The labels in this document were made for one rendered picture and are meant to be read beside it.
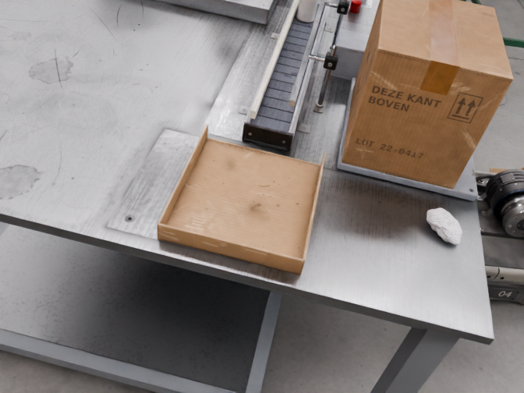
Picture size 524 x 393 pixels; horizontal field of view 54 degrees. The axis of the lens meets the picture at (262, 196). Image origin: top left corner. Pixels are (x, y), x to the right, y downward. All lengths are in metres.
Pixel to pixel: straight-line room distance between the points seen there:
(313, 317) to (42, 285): 0.89
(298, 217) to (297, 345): 0.87
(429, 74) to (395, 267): 0.35
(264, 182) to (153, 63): 0.49
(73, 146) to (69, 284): 0.62
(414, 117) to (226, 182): 0.38
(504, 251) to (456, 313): 1.08
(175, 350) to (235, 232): 0.63
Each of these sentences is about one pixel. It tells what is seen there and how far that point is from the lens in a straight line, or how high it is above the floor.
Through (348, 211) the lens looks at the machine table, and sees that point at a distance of 1.04.
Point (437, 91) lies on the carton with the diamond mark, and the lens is 1.01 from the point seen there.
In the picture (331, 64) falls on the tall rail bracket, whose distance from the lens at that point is 1.22.
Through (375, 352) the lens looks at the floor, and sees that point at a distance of 1.87.
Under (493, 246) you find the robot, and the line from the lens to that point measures 2.03.
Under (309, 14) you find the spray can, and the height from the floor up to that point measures 0.91.
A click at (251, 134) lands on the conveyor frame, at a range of 1.13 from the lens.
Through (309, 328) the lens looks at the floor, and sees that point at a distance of 1.85.
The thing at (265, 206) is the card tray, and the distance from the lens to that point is 1.00.
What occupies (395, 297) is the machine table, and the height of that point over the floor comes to 0.83.
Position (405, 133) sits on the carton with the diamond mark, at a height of 0.96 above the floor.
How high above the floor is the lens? 1.55
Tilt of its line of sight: 44 degrees down
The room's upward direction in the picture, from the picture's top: 11 degrees clockwise
